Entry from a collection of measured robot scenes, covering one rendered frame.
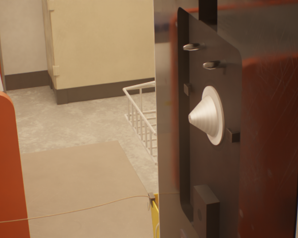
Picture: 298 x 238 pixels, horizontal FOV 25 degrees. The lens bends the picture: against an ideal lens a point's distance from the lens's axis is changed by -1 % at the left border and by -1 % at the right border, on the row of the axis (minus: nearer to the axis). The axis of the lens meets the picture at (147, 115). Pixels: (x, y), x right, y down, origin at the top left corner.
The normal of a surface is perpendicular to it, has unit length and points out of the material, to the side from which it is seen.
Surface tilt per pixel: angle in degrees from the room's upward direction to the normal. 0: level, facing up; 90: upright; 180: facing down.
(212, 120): 83
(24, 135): 0
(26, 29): 90
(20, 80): 90
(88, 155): 0
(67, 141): 0
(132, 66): 90
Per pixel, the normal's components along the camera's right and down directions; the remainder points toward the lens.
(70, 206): -0.03, -0.92
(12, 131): 0.27, 0.37
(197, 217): -0.96, 0.14
